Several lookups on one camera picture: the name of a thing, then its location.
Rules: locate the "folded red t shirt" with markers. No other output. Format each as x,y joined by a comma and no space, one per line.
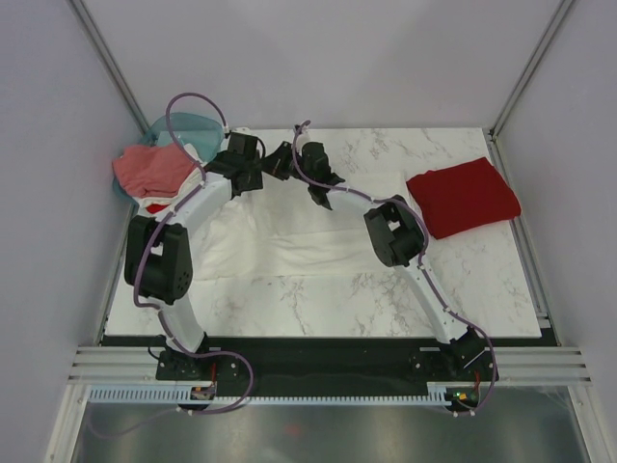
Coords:
463,197

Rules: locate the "white shirt red trim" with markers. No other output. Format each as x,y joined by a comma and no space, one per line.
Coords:
188,183

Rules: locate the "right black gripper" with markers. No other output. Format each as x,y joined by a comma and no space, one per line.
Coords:
273,164

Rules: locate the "left aluminium frame post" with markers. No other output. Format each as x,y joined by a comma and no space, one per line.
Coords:
107,59

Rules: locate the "aluminium frame post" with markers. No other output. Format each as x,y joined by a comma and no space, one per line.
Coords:
557,20
107,59

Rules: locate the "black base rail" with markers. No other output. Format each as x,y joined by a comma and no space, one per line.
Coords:
321,365

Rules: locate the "teal plastic basket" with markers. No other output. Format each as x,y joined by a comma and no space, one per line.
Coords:
204,134

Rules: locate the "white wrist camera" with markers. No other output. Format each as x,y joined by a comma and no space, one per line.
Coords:
301,137
239,130

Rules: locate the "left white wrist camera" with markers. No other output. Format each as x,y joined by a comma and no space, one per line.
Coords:
239,130

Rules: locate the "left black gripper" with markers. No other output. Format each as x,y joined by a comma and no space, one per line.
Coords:
256,176

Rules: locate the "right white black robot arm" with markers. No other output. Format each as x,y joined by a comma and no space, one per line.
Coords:
399,240

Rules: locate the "pink t shirt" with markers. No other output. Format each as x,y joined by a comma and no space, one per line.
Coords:
126,167

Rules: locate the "white slotted cable duct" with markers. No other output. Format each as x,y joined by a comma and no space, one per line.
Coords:
203,394

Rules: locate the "aluminium extrusion crossbar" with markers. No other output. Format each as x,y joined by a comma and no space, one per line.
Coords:
517,366

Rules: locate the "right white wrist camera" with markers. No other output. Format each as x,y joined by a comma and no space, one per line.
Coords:
301,137

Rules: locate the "right aluminium frame post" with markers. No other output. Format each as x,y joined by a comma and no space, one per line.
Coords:
557,20

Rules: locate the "white t shirt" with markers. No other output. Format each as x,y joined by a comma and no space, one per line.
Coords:
279,231

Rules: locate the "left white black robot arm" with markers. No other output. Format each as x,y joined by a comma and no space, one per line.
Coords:
158,261

